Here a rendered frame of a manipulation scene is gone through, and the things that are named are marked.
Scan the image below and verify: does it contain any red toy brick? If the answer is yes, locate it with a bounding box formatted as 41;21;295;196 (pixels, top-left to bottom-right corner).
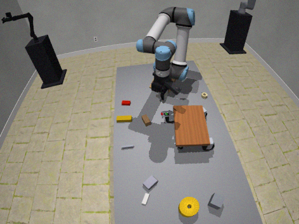
122;101;130;106

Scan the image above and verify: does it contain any light brown wooden block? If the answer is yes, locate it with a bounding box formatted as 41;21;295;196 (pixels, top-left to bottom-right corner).
141;115;151;127

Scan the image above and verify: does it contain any yellow rectangular bar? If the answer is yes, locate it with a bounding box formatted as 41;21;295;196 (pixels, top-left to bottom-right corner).
117;115;132;122

